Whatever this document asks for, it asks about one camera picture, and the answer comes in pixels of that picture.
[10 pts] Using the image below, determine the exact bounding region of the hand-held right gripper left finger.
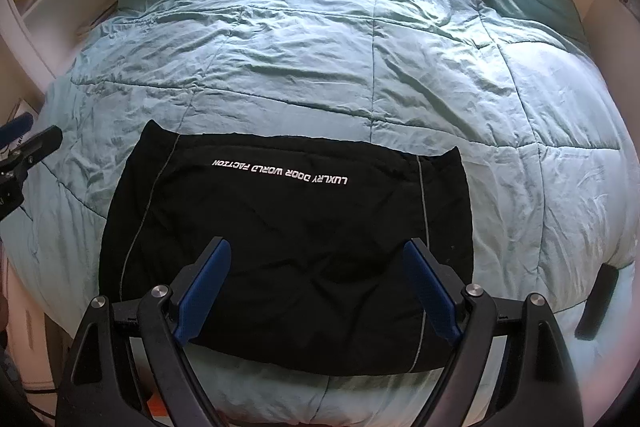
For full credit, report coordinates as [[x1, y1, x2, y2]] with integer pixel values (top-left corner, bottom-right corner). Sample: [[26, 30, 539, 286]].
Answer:
[[55, 237, 232, 427]]

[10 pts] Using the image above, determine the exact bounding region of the black hooded jacket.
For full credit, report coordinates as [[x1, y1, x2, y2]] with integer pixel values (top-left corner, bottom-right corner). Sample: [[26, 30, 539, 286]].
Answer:
[[98, 119, 475, 377]]

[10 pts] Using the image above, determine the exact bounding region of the light blue pillow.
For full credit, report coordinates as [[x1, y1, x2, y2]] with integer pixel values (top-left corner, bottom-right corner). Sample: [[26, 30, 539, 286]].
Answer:
[[477, 0, 588, 45]]

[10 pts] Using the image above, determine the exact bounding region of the black oblong object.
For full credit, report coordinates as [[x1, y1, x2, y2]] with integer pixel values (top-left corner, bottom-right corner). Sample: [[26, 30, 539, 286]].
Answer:
[[574, 263, 620, 342]]

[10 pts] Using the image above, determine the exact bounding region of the light blue quilted comforter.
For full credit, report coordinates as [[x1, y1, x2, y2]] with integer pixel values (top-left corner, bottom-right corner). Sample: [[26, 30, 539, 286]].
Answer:
[[0, 0, 636, 427]]

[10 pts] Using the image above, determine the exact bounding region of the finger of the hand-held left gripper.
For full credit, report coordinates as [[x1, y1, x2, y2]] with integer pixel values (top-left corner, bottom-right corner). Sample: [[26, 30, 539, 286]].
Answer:
[[0, 114, 35, 152], [0, 126, 64, 180]]

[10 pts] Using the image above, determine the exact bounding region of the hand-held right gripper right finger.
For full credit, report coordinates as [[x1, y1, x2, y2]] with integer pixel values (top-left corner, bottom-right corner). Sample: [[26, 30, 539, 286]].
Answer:
[[404, 238, 586, 427]]

